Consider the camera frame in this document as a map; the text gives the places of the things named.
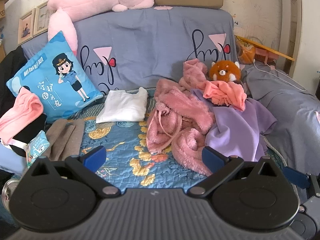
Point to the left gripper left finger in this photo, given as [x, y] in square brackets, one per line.
[84, 169]

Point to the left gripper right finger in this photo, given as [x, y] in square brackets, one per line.
[223, 169]

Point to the coral pink fleece towel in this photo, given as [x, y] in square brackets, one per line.
[224, 93]

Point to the blue floral quilt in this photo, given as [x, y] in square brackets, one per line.
[128, 160]

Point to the brown folded knit garment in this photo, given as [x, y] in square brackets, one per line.
[65, 138]

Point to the purple sweatshirt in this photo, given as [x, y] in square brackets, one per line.
[238, 132]

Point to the pink fuzzy zip jacket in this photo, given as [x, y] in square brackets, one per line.
[180, 120]

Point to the white folded shirt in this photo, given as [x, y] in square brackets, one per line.
[123, 106]

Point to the grey blanket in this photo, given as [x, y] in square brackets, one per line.
[296, 133]

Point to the round metal tin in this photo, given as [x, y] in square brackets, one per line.
[7, 191]

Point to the light pink folded garment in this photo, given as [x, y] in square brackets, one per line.
[26, 109]

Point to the red panda plush toy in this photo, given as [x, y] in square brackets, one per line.
[225, 70]

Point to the blue cartoon police pillow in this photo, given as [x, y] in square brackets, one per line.
[55, 75]

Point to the orange plastic bag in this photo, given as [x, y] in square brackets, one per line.
[245, 52]

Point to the grey-blue printed bed sheet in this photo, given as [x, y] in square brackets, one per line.
[135, 48]

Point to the yellow wooden stick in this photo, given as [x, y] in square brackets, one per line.
[258, 45]

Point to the small framed picture left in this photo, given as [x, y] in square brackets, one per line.
[25, 27]

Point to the small framed picture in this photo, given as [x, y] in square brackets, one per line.
[41, 19]
[25, 27]

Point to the small framed picture right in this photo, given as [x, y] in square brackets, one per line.
[41, 19]

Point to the large pink plush toy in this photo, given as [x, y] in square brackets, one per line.
[66, 12]

